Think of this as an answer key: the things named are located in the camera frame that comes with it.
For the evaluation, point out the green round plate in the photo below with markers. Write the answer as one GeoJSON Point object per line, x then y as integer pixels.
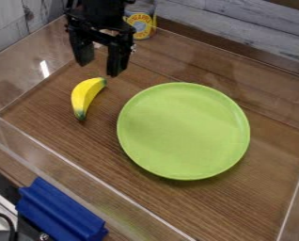
{"type": "Point", "coordinates": [183, 131]}

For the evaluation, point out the clear acrylic enclosure wall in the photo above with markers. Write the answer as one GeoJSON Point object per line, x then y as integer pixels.
{"type": "Point", "coordinates": [248, 204]}

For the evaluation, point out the blue plastic clamp block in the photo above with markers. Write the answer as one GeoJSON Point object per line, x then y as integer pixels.
{"type": "Point", "coordinates": [57, 214]}

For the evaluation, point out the yellow toy banana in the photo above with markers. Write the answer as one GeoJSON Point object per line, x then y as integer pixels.
{"type": "Point", "coordinates": [83, 95]}

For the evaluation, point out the yellow labelled tin can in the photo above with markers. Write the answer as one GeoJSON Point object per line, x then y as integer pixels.
{"type": "Point", "coordinates": [140, 16]}

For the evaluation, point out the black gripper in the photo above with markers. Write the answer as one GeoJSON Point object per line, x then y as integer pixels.
{"type": "Point", "coordinates": [95, 21]}

